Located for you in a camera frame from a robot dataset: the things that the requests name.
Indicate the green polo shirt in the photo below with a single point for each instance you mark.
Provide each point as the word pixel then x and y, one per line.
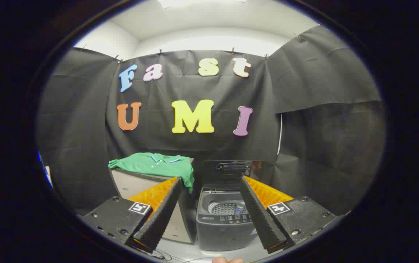
pixel 147 166

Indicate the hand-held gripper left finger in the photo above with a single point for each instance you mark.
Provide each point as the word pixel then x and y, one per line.
pixel 163 215

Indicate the white cabinet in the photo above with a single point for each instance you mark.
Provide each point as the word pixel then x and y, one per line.
pixel 129 184

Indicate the dark washing machine lid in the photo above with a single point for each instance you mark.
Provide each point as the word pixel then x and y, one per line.
pixel 224 177

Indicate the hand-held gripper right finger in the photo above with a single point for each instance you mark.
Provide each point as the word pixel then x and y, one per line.
pixel 259 215

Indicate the grey washing machine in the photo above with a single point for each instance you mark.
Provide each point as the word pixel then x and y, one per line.
pixel 216 237

